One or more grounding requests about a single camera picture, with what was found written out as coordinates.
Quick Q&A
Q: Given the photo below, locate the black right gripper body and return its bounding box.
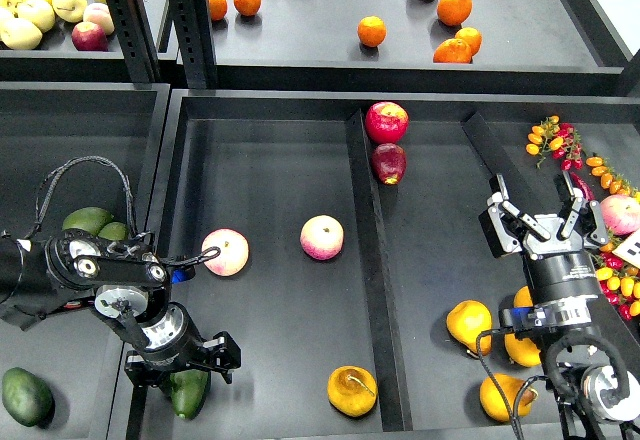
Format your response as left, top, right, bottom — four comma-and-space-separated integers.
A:
521, 214, 604, 305

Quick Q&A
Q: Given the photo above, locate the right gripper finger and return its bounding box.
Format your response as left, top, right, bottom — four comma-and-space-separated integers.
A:
479, 174, 543, 258
554, 171, 609, 248

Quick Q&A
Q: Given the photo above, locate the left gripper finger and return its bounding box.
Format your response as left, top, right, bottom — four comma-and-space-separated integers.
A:
200, 331, 241, 384
124, 352, 171, 395

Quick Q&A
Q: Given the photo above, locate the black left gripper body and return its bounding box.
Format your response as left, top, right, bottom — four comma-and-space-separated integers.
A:
129, 304, 204, 372

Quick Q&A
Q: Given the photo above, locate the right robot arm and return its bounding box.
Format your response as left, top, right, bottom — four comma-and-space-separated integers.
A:
479, 173, 639, 439

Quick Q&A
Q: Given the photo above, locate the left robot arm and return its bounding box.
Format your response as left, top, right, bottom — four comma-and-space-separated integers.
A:
1, 192, 241, 387

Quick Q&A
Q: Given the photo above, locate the dark avocado bottom left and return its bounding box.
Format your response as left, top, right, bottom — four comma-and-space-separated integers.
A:
1, 367, 54, 427

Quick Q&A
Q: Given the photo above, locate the pink apple right tray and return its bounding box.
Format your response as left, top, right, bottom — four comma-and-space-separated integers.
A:
600, 194, 639, 236

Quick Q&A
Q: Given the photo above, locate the white label card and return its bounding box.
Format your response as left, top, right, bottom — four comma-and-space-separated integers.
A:
613, 230, 640, 268

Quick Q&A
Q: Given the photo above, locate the cherry tomato bunch lower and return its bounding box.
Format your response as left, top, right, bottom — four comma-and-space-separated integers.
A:
590, 230, 639, 322

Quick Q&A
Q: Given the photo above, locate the cherry tomato bunch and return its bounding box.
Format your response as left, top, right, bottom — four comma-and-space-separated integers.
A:
525, 115, 584, 171
590, 230, 639, 322

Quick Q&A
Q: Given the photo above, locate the orange cherry tomato vine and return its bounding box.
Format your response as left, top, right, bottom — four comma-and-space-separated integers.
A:
585, 155, 639, 201

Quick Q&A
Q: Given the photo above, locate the red chili pepper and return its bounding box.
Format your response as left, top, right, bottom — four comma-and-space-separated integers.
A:
569, 171, 596, 201

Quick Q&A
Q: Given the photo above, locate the cherry tomato bunch top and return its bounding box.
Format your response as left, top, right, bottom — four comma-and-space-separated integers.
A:
525, 115, 584, 171

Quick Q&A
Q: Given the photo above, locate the pink apple left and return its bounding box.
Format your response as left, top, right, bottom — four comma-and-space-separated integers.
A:
202, 228, 249, 277

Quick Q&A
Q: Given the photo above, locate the pink apple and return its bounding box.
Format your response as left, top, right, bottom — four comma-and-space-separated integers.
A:
202, 228, 249, 277
300, 215, 344, 261

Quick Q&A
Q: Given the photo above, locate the dark red apple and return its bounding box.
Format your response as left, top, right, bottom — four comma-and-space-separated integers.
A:
371, 143, 407, 185

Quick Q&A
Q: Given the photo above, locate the bright red apple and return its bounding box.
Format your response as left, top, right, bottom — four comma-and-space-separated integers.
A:
365, 101, 409, 144

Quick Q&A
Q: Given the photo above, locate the pink apple centre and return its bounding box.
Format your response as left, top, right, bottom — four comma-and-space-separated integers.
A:
300, 215, 344, 261

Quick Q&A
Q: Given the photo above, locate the orange front right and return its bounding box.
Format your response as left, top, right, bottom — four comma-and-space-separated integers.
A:
433, 38, 472, 64

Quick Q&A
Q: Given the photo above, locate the black middle divided tray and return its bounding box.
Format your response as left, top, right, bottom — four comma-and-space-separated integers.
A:
127, 90, 639, 439

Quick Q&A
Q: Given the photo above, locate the orange right small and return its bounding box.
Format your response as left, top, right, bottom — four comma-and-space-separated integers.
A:
455, 27, 483, 56

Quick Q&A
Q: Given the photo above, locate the large orange shelf right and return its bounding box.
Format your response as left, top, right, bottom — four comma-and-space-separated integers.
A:
436, 0, 473, 26

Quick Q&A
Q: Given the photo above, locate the orange centre shelf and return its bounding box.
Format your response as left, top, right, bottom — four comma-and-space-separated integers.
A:
357, 16, 387, 48

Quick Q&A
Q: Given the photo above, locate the black left tray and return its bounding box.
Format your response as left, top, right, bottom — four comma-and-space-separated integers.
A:
1, 82, 169, 439

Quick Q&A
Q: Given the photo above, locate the black upper right shelf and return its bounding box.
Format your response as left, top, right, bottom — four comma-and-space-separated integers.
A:
211, 0, 639, 96

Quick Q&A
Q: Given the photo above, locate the black upper left shelf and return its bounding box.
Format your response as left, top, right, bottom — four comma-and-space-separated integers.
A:
1, 0, 176, 83

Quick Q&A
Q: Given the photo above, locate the red apple on shelf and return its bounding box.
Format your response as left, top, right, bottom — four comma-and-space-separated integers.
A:
71, 21, 109, 52

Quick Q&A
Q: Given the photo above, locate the peach coloured fruit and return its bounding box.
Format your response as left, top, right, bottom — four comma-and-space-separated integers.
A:
83, 2, 115, 36

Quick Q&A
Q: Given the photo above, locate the orange far left shelf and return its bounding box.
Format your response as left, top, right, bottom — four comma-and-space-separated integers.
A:
208, 0, 228, 22

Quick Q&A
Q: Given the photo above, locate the black shelf upright right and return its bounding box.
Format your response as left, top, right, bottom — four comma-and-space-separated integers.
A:
168, 0, 218, 90

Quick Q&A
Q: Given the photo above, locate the black shelf upright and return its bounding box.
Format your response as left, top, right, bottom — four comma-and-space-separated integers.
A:
168, 0, 218, 90
106, 0, 161, 83

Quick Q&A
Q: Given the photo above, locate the pale yellow apple front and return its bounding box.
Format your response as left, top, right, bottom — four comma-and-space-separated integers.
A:
1, 18, 43, 50

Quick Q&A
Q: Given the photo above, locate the black shelf upright left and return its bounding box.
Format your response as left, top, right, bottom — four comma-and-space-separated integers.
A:
106, 0, 161, 83

